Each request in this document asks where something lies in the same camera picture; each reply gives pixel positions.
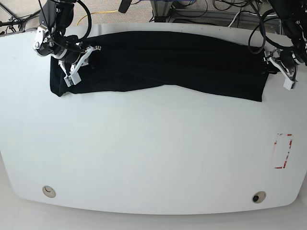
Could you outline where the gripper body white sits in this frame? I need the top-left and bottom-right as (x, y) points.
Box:
(58, 46), (101, 87)
(264, 48), (299, 90)

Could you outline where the black T-shirt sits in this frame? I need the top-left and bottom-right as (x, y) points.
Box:
(50, 31), (277, 102)

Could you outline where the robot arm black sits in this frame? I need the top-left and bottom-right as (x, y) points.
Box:
(33, 0), (101, 87)
(247, 0), (307, 90)

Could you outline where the red tape rectangle marker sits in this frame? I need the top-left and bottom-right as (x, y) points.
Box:
(272, 134), (294, 169)

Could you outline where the aluminium table leg profile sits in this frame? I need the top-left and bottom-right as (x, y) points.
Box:
(150, 0), (174, 23)

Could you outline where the yellow cable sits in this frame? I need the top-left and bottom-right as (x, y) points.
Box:
(76, 9), (120, 26)

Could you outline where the left table cable grommet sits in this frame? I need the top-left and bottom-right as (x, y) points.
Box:
(42, 185), (56, 198)

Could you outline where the table cable grommet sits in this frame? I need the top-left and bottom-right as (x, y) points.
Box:
(42, 185), (56, 198)
(252, 191), (266, 204)

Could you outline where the right table cable grommet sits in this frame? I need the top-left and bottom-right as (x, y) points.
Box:
(252, 191), (266, 204)

